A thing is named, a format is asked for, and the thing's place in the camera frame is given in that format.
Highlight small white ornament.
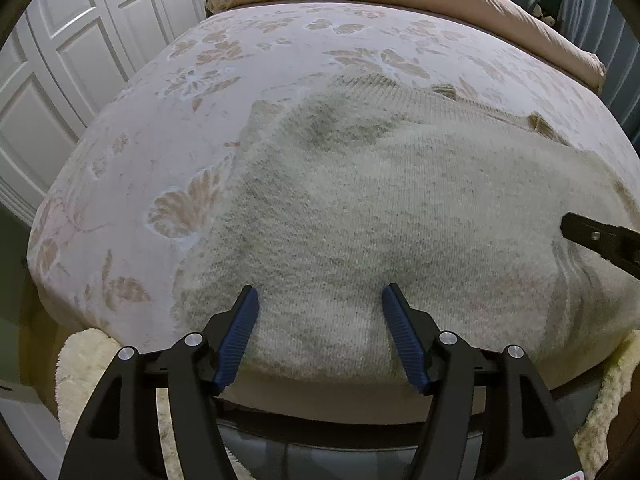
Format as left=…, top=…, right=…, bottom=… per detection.
left=532, top=2, right=557, bottom=27

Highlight white panelled wardrobe doors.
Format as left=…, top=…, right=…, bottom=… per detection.
left=0, top=0, right=223, bottom=226

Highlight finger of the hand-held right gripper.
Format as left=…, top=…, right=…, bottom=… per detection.
left=561, top=212, right=640, bottom=278

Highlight bed with floral sheet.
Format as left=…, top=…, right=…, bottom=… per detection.
left=27, top=2, right=640, bottom=411

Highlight blue-grey curtain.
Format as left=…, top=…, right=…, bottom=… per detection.
left=557, top=0, right=640, bottom=146

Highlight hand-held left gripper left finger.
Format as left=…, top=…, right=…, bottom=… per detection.
left=59, top=285, right=260, bottom=480

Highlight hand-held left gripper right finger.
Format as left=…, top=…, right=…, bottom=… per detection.
left=381, top=282, right=576, bottom=480

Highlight beige knit sweater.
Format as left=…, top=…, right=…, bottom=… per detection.
left=172, top=72, right=640, bottom=401

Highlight white fluffy rug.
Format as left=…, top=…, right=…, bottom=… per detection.
left=56, top=329, right=640, bottom=480

